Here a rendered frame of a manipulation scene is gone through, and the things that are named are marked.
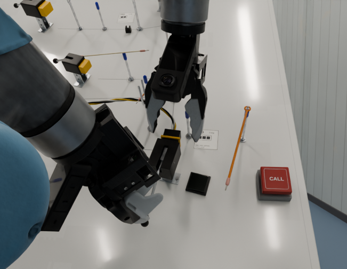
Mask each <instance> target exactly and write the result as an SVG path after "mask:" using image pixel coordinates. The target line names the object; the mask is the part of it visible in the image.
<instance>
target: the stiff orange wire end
mask: <svg viewBox="0 0 347 269"><path fill-rule="evenodd" d="M246 108H247V106H245V107H244V110H245V111H246V112H245V116H244V120H243V123H242V126H241V130H240V134H239V138H238V141H237V145H236V149H235V153H234V156H233V159H232V163H231V167H230V171H229V174H228V177H227V180H226V183H225V185H226V187H225V191H226V190H227V186H228V185H229V182H230V177H231V173H232V169H233V165H234V162H235V158H236V155H237V150H238V147H239V143H240V139H241V135H242V132H243V128H244V125H245V121H246V117H247V113H248V112H249V111H250V110H251V107H250V106H249V110H247V109H246Z"/></svg>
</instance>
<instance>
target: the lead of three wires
mask: <svg viewBox="0 0 347 269"><path fill-rule="evenodd" d="M160 110H161V111H163V112H164V113H165V114H166V115H167V116H168V117H170V118H171V120H172V123H173V129H172V130H175V129H176V123H175V119H174V117H173V116H172V115H171V114H170V113H169V112H168V111H167V110H165V109H164V108H161V109H160Z"/></svg>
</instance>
